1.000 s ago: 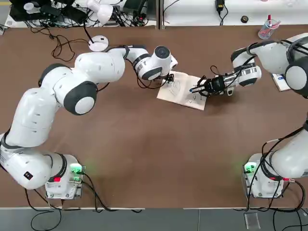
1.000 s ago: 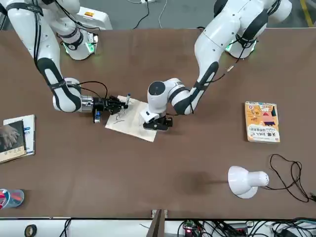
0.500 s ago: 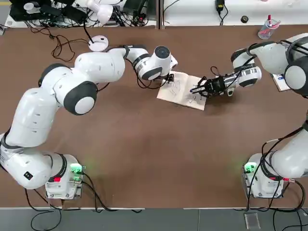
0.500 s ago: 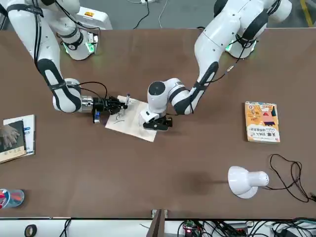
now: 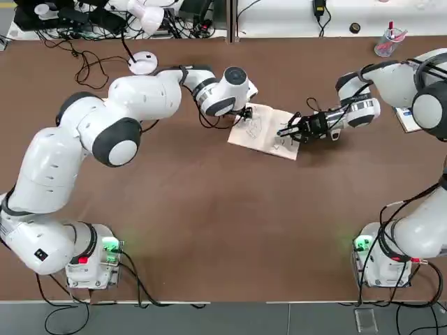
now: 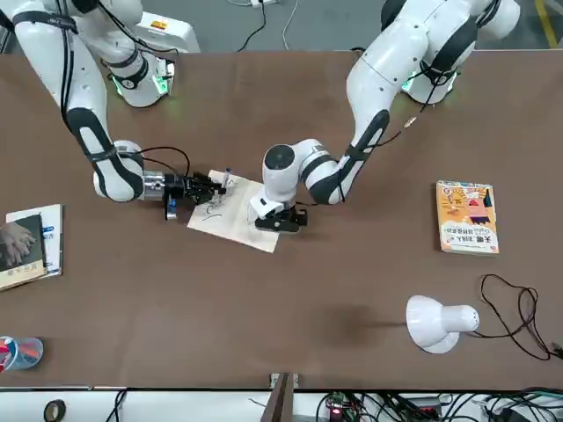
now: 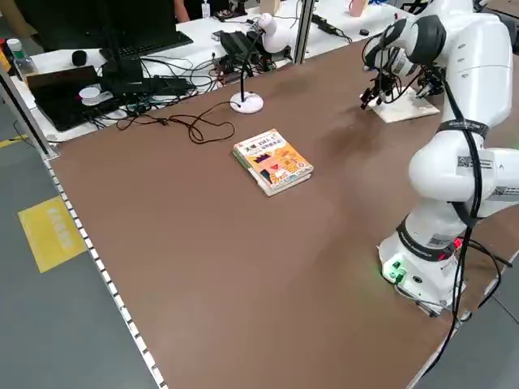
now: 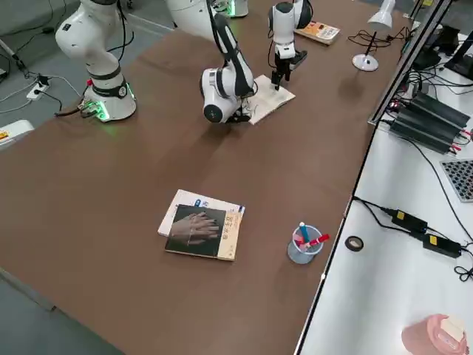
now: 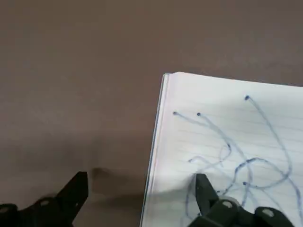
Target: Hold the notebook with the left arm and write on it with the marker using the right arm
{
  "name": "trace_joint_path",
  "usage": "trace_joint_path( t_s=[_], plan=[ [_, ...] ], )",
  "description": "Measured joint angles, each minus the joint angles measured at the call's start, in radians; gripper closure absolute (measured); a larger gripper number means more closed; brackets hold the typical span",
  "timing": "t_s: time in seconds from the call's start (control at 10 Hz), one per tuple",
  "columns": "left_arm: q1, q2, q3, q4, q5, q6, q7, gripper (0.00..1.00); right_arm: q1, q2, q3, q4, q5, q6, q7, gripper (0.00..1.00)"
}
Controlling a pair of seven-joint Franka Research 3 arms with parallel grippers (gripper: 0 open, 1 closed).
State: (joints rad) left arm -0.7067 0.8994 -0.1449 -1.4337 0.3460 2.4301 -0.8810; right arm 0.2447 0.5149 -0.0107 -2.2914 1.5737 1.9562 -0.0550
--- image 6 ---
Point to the blue marker white cap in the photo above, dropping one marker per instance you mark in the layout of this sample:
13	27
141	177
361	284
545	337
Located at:
6	351

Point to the orange illustrated book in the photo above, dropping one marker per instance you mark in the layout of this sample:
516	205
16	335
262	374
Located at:
466	220

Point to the aluminium frame post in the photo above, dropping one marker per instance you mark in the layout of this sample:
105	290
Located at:
281	404

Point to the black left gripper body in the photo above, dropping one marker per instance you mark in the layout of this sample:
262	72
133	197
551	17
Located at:
281	222

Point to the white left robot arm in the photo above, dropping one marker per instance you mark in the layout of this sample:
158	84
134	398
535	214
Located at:
396	57

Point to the red marker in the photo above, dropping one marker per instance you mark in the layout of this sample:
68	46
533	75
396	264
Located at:
30	350

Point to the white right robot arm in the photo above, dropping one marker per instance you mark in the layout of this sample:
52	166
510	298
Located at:
83	74

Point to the white box orange label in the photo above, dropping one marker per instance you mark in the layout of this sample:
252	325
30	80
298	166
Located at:
176	33

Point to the white desk lamp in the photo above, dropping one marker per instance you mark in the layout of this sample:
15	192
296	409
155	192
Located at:
440	323

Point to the lined paper notebook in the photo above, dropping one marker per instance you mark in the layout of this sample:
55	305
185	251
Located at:
228	226

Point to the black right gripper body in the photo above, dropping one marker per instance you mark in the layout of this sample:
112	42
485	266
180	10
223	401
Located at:
180	188

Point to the clear pen cup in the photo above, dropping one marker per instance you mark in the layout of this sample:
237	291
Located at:
33	362

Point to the green circuit board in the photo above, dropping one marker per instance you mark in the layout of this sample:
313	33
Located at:
336	406

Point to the white power strip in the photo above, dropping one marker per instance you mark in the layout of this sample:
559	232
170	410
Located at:
257	2

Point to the black tape roll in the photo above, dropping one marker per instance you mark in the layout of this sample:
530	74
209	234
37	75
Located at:
47	411

